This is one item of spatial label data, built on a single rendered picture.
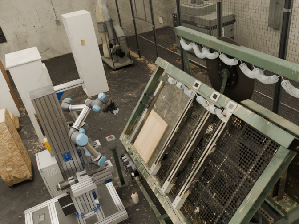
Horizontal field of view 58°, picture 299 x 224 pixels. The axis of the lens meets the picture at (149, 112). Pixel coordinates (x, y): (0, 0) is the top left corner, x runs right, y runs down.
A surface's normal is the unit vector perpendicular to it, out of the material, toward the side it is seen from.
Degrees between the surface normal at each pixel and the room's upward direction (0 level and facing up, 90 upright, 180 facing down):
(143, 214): 0
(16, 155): 90
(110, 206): 0
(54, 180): 90
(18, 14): 90
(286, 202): 0
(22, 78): 90
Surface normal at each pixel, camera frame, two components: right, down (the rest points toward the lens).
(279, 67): -0.90, 0.33
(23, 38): 0.44, 0.42
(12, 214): -0.14, -0.85
